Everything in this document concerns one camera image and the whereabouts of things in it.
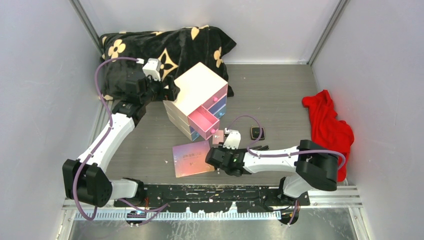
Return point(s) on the black square compact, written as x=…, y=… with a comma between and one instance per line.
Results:
x=257, y=133

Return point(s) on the small pink drawer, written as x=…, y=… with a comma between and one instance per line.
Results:
x=203, y=122

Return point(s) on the red cloth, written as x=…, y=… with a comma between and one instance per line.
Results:
x=326, y=130

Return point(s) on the black thin makeup brush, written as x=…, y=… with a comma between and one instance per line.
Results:
x=260, y=148

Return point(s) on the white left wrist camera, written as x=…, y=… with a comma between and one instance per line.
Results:
x=152, y=68

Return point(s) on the holographic eyeshadow palette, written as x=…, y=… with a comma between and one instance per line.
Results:
x=190, y=159

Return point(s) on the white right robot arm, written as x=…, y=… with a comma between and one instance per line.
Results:
x=308, y=165

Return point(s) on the black floral plush blanket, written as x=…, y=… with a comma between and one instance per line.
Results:
x=177, y=50

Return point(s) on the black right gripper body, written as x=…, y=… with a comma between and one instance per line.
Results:
x=221, y=148

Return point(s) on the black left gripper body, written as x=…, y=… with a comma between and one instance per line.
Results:
x=149, y=97

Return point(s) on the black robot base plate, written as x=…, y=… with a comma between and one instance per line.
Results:
x=215, y=198

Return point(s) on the white pink drawer organizer box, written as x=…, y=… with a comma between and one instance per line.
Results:
x=199, y=86

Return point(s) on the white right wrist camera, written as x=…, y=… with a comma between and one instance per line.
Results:
x=232, y=139

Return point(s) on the small pink card packet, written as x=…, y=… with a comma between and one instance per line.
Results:
x=218, y=138

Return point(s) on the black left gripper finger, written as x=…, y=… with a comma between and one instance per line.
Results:
x=161, y=95
x=171, y=93

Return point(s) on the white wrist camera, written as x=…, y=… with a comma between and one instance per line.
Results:
x=232, y=139
x=152, y=68

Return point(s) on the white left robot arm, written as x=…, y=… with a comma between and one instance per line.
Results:
x=85, y=178

